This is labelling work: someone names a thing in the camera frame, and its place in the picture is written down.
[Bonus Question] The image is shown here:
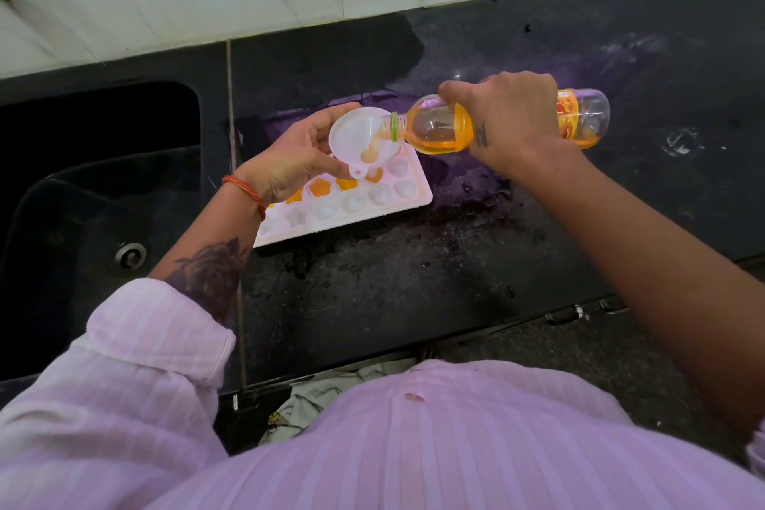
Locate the person's right forearm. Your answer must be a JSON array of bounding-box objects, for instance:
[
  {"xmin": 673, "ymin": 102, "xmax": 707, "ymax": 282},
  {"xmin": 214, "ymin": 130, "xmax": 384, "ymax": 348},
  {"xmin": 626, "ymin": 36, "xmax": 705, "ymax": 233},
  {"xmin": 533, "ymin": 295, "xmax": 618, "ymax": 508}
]
[{"xmin": 520, "ymin": 147, "xmax": 765, "ymax": 439}]

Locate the person's right hand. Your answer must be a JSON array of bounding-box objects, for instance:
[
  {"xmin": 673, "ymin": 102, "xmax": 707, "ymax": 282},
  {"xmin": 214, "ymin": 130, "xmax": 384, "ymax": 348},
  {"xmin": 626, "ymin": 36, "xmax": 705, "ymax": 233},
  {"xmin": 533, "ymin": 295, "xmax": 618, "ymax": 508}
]
[{"xmin": 437, "ymin": 71, "xmax": 590, "ymax": 179}]

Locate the person's left forearm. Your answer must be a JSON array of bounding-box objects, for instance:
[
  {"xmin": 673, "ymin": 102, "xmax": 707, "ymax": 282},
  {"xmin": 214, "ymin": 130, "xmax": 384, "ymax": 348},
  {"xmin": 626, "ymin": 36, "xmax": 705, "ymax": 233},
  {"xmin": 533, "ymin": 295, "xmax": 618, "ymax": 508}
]
[{"xmin": 147, "ymin": 192, "xmax": 267, "ymax": 325}]

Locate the white ice cube tray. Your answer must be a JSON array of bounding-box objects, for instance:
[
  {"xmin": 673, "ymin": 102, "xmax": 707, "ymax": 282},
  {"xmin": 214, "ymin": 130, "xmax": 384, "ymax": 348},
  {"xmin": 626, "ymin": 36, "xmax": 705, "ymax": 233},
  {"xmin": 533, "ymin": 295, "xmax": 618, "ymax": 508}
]
[{"xmin": 253, "ymin": 142, "xmax": 434, "ymax": 249}]

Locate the orange thread bracelet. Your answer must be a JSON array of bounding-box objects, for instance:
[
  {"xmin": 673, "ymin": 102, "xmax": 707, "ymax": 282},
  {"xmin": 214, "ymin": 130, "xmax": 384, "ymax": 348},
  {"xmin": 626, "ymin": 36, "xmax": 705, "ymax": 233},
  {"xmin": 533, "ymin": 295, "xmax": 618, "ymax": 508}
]
[{"xmin": 222, "ymin": 175, "xmax": 269, "ymax": 222}]

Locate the pink striped shirt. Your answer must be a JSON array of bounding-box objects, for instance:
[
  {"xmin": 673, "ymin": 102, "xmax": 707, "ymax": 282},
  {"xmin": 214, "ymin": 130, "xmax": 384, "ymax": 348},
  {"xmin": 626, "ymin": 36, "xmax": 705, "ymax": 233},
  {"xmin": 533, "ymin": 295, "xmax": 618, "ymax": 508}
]
[{"xmin": 0, "ymin": 277, "xmax": 765, "ymax": 510}]

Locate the white plastic funnel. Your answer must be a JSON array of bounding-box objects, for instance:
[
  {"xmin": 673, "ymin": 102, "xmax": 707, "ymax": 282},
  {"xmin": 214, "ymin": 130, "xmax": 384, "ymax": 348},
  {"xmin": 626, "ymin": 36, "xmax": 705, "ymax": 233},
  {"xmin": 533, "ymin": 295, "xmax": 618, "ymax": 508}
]
[{"xmin": 328, "ymin": 106, "xmax": 405, "ymax": 181}]

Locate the orange juice bottle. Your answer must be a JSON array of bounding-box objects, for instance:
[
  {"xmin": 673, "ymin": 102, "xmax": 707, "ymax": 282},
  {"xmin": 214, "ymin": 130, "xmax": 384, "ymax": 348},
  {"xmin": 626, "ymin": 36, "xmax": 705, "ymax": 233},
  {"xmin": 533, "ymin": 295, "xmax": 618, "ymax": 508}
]
[{"xmin": 382, "ymin": 88, "xmax": 612, "ymax": 156}]

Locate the black sink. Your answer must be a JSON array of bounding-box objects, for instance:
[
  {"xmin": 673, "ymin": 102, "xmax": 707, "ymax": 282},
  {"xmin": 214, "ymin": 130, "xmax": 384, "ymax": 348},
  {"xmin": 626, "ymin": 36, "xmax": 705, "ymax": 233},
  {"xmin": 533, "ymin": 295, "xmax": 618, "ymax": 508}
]
[{"xmin": 0, "ymin": 80, "xmax": 204, "ymax": 383}]

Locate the person's left hand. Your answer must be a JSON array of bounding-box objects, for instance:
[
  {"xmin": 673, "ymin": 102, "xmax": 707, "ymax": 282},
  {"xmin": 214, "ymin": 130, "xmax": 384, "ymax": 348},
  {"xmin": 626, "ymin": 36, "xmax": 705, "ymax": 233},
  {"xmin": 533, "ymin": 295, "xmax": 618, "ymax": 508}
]
[{"xmin": 236, "ymin": 101, "xmax": 363, "ymax": 207}]

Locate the metal sink drain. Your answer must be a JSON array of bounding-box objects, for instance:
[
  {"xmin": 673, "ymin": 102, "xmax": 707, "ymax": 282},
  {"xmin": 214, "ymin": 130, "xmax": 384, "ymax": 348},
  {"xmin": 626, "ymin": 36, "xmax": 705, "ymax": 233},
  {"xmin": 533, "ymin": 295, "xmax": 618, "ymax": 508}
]
[{"xmin": 114, "ymin": 242, "xmax": 148, "ymax": 272}]

